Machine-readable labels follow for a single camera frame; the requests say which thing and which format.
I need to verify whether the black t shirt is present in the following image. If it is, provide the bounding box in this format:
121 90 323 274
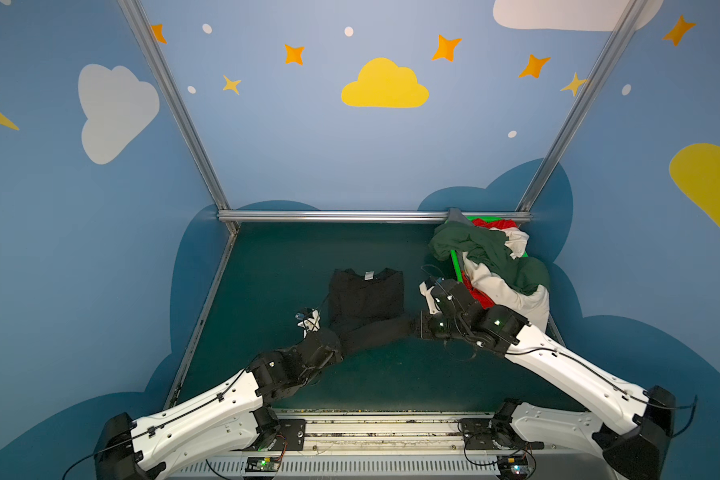
328 268 415 358

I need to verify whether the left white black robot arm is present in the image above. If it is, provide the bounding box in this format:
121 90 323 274
94 329 343 479

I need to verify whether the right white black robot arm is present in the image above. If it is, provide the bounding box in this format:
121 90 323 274
419 279 678 479

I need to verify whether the dark green t shirt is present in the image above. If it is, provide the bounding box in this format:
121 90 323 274
429 221 551 295

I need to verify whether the white t shirt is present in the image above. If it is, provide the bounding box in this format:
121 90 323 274
462 227 550 331

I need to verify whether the red t shirt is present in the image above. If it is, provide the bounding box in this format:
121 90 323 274
461 217 518 308

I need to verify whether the bright green plastic basket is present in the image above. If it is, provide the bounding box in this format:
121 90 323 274
450 215 518 282

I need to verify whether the grey t shirt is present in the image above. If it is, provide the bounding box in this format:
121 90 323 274
446 208 472 225

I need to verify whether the left green circuit board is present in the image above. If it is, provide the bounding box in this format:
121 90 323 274
244 457 281 475

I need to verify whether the green circuit board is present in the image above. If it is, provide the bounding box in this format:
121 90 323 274
496 456 532 480
244 457 281 475

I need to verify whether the right green circuit board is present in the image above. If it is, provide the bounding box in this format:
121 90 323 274
496 456 532 480

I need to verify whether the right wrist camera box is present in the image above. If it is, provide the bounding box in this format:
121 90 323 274
419 278 452 315

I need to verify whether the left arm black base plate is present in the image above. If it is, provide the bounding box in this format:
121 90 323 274
257 418 307 452

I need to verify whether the right side floor rail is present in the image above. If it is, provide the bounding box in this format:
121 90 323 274
546 315 566 346

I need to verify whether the front aluminium rail bed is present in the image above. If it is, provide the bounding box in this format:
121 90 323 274
121 410 644 480

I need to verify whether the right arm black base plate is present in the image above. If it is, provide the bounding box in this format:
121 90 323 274
458 418 545 451

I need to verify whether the rear horizontal aluminium rail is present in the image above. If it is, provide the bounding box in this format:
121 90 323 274
217 209 533 224

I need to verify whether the right rear aluminium post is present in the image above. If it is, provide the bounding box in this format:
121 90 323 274
515 0 649 216

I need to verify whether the aluminium post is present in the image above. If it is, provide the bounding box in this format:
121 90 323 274
515 0 649 216
117 0 229 210

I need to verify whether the left rear aluminium post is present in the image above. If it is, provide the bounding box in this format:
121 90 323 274
117 0 229 210

